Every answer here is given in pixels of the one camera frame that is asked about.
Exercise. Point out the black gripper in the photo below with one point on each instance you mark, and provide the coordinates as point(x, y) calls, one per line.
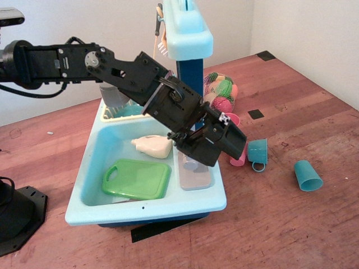
point(178, 107)

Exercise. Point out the grey toy faucet lever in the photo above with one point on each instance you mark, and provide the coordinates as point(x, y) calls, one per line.
point(193, 165)

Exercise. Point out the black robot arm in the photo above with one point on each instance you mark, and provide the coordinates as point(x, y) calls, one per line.
point(31, 66)

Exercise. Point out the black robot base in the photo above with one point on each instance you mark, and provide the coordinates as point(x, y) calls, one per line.
point(22, 214)

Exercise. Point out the pink plastic cup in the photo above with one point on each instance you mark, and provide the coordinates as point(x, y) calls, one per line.
point(242, 159)

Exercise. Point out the teal toy mug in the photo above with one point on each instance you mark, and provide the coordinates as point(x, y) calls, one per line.
point(257, 153)

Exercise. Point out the black tape square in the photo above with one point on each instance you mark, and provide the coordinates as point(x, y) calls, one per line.
point(255, 114)

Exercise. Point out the net bag of toy fruit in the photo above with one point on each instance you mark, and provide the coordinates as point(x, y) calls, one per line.
point(220, 91)

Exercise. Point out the cream toy soap bottle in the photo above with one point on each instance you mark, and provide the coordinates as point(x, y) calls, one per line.
point(153, 145)

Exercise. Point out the green plastic cutting board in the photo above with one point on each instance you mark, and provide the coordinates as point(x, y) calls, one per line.
point(137, 179)

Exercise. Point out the cream dish rack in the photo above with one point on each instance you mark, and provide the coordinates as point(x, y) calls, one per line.
point(129, 111)

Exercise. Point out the teal plastic cup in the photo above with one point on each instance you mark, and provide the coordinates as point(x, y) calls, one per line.
point(307, 177)

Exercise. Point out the black corner tape patch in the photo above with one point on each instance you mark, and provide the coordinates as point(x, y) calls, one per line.
point(266, 55)

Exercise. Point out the hanging toy dish brush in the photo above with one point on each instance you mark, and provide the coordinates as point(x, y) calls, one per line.
point(160, 44)

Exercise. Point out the grey toy cup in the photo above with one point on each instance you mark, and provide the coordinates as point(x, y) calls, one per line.
point(112, 97)

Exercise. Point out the grey camera on mount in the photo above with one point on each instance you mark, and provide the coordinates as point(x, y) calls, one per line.
point(11, 16)

